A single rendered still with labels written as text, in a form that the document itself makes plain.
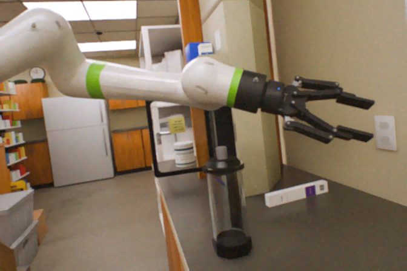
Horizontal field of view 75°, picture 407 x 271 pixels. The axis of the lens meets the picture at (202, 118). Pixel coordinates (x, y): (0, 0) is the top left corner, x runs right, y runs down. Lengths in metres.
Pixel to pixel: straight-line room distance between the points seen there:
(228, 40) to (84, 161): 5.22
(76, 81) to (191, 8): 0.81
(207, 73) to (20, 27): 0.45
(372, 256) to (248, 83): 0.48
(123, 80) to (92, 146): 5.19
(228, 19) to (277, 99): 0.57
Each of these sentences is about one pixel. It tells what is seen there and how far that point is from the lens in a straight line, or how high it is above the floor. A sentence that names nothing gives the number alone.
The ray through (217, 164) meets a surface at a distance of 0.66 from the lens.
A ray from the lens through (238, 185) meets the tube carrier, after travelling 0.68.
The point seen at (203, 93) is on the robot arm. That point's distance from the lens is 0.59.
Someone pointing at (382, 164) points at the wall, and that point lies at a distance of 1.13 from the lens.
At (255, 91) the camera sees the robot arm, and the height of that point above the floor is 1.34.
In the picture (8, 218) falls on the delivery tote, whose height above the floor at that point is 0.57.
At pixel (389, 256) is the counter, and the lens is 0.79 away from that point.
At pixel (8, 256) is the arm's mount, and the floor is 1.01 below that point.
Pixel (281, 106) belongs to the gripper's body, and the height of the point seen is 1.30.
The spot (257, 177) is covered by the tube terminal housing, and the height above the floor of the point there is 1.01.
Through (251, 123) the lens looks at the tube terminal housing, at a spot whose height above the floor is 1.23.
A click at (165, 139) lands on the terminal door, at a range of 1.32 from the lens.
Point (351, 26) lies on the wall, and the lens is 1.17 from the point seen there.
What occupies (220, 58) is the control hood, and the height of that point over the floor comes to 1.49.
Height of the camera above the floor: 1.32
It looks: 3 degrees down
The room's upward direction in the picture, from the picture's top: 7 degrees counter-clockwise
